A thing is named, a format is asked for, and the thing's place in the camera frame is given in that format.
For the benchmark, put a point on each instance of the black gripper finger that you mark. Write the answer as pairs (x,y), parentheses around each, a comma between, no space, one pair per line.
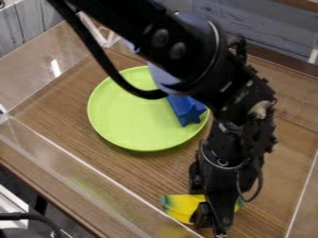
(200,217)
(221,200)

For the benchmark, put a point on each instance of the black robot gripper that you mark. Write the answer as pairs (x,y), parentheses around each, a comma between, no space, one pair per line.
(231,153)

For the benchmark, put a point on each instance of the yellow toy banana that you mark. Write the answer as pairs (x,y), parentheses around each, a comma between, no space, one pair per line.
(180,206)

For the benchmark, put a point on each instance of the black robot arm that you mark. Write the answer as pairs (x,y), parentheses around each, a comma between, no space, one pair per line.
(196,61)

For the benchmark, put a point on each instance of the green round plate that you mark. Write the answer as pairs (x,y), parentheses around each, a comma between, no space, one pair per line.
(139,124)

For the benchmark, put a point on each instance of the blue star-shaped block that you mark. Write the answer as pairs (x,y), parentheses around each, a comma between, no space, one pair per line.
(187,109)

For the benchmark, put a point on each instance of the clear acrylic tray wall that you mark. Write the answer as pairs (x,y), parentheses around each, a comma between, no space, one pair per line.
(108,209)

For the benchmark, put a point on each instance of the clear acrylic corner bracket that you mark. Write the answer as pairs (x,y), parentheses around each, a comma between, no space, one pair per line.
(107,37)

